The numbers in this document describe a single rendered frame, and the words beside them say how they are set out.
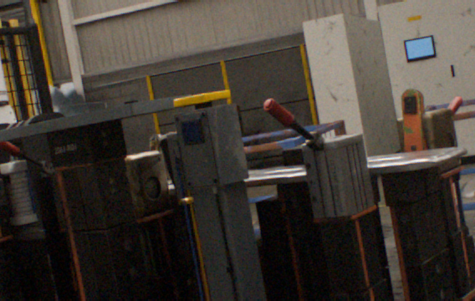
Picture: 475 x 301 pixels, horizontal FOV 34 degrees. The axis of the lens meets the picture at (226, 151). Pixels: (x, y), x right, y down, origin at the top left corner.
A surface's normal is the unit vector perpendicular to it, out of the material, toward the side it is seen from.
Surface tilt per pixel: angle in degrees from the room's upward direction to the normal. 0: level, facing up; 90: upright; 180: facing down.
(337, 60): 90
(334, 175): 90
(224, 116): 90
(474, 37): 90
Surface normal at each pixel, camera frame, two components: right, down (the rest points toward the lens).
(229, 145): 0.78, -0.11
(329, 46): -0.37, 0.11
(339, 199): -0.60, 0.15
